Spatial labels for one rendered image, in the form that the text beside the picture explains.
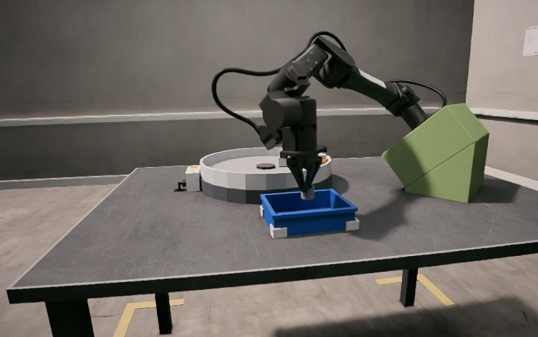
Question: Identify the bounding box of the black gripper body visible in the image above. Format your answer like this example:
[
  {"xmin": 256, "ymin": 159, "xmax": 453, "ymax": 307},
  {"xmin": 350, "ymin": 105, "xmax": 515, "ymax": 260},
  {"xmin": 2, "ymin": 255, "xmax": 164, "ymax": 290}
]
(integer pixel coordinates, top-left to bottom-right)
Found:
[{"xmin": 280, "ymin": 124, "xmax": 327, "ymax": 166}]

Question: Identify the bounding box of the grey metal bushing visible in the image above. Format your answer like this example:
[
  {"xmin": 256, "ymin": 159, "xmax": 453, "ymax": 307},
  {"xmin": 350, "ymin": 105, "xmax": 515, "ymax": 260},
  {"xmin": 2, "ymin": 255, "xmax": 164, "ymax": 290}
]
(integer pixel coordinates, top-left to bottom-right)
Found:
[{"xmin": 301, "ymin": 185, "xmax": 315, "ymax": 200}]

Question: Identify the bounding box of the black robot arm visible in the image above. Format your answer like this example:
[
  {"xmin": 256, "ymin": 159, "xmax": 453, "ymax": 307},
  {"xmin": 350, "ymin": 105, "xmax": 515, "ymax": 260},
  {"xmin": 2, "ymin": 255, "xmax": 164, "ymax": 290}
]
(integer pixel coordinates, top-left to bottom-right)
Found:
[{"xmin": 259, "ymin": 35, "xmax": 440, "ymax": 152}]

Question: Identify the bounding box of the white round turntable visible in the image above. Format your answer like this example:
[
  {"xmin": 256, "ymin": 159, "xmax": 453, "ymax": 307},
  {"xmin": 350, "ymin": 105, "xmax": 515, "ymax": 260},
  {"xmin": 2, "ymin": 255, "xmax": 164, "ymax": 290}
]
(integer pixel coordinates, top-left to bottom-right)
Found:
[{"xmin": 175, "ymin": 148, "xmax": 332, "ymax": 205}]

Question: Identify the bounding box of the blue open tray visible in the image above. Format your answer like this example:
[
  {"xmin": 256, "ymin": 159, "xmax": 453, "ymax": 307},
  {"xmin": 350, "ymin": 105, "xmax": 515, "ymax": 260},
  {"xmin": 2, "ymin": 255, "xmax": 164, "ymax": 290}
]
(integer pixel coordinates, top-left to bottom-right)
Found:
[{"xmin": 260, "ymin": 189, "xmax": 356, "ymax": 236}]

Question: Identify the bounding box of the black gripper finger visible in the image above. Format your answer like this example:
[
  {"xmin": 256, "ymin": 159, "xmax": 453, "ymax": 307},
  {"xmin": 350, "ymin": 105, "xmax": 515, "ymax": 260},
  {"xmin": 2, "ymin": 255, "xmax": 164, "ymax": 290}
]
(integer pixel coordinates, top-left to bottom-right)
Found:
[
  {"xmin": 296, "ymin": 160, "xmax": 323, "ymax": 189},
  {"xmin": 286, "ymin": 161, "xmax": 317, "ymax": 193}
]

